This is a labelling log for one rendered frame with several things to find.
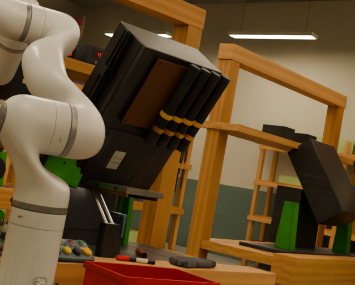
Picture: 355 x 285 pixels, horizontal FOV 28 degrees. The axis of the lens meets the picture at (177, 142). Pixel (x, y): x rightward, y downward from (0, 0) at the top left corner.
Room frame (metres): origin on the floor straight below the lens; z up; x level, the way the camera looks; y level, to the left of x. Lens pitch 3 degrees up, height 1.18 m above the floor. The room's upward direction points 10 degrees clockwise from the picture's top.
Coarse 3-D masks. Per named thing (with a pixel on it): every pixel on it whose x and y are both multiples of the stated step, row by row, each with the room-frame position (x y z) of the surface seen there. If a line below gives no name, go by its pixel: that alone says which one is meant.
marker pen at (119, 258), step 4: (116, 256) 2.24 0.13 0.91; (120, 256) 2.24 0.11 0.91; (124, 256) 2.24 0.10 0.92; (120, 260) 2.24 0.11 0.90; (124, 260) 2.24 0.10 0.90; (128, 260) 2.25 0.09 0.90; (132, 260) 2.25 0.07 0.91; (136, 260) 2.26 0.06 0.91; (140, 260) 2.26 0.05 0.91; (144, 260) 2.27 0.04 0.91; (148, 260) 2.27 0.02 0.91; (152, 260) 2.28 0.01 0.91; (152, 264) 2.28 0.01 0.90
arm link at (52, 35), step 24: (48, 24) 1.76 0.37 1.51; (72, 24) 1.78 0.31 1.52; (48, 48) 1.65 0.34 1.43; (72, 48) 1.80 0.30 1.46; (24, 72) 1.64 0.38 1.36; (48, 72) 1.60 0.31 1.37; (48, 96) 1.61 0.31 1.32; (72, 96) 1.58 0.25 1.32; (72, 120) 1.50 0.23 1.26; (96, 120) 1.53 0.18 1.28; (72, 144) 1.51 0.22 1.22; (96, 144) 1.53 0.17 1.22
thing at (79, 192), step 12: (72, 192) 2.47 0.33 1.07; (84, 192) 2.50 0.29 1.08; (72, 204) 2.47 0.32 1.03; (84, 204) 2.51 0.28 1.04; (108, 204) 2.58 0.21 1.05; (72, 216) 2.48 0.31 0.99; (84, 216) 2.51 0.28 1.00; (96, 216) 2.55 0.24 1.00; (72, 228) 2.49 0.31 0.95; (84, 228) 2.52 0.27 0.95; (96, 228) 2.56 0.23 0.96; (84, 240) 2.53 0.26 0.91; (96, 240) 2.57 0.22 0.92
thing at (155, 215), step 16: (176, 32) 3.08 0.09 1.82; (192, 32) 3.05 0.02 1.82; (176, 160) 3.08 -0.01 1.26; (160, 176) 3.04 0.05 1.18; (176, 176) 3.09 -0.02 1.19; (160, 192) 3.04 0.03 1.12; (144, 208) 3.09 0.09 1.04; (160, 208) 3.05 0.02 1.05; (144, 224) 3.07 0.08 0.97; (160, 224) 3.06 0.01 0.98; (144, 240) 3.06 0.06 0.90; (160, 240) 3.07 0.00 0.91
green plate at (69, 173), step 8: (48, 160) 2.31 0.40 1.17; (56, 160) 2.28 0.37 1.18; (64, 160) 2.25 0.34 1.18; (72, 160) 2.26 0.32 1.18; (48, 168) 2.29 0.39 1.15; (56, 168) 2.26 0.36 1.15; (64, 168) 2.23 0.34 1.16; (72, 168) 2.26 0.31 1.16; (80, 168) 2.28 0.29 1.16; (64, 176) 2.23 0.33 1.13; (72, 176) 2.27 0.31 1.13; (80, 176) 2.29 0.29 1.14; (72, 184) 2.27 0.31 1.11
